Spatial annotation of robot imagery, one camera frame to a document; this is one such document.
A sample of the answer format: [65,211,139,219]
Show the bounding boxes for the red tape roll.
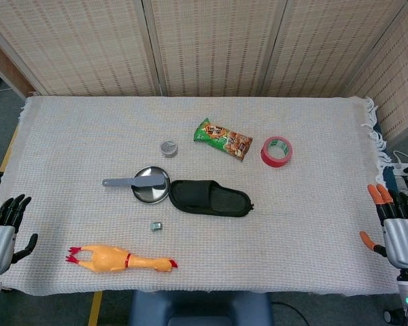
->
[260,136,293,168]

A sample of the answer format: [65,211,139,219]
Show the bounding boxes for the white power strip with cable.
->
[392,150,408,177]

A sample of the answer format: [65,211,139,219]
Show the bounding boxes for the small round grey tin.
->
[160,139,178,159]

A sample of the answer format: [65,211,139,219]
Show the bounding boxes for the bamboo folding screen panel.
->
[0,0,159,98]
[260,0,408,98]
[141,0,288,98]
[345,0,408,141]

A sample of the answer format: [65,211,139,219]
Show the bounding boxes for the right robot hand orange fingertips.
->
[359,183,408,271]

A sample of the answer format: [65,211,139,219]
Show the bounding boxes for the green orange snack bag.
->
[192,117,254,162]

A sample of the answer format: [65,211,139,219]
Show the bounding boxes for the yellow rubber chicken toy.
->
[65,244,179,274]

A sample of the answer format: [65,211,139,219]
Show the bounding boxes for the round steel plate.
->
[131,165,173,204]

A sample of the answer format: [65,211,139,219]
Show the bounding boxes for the white woven tablecloth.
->
[0,95,408,297]

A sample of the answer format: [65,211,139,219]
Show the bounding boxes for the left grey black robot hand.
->
[0,194,39,274]

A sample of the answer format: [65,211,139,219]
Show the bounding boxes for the black slipper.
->
[169,179,256,219]

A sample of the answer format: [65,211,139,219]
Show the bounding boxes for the black floor cable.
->
[270,298,309,326]

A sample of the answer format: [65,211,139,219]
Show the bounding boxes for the brown wooden board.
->
[0,33,38,100]

